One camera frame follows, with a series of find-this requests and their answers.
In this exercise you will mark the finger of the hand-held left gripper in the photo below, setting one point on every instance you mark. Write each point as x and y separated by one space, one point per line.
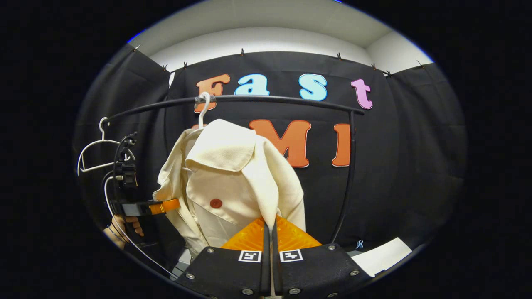
164 206

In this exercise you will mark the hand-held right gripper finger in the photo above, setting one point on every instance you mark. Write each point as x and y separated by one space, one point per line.
266 270
276 274

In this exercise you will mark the cream collared shirt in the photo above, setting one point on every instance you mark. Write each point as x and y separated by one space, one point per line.
232 182

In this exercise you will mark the white plastic clothes hanger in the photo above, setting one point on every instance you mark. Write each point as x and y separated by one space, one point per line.
102 133

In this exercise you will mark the white hanger with taped hook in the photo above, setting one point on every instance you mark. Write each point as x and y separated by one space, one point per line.
202 118

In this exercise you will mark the black clothes rack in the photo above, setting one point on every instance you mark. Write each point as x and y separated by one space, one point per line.
291 99

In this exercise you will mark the white floor sheet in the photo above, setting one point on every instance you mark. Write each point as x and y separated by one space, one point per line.
380 257

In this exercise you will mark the black backdrop cloth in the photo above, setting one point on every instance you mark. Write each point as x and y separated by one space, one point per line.
395 166

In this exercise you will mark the row of black backdrop clips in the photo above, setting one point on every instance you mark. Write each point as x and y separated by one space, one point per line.
242 52

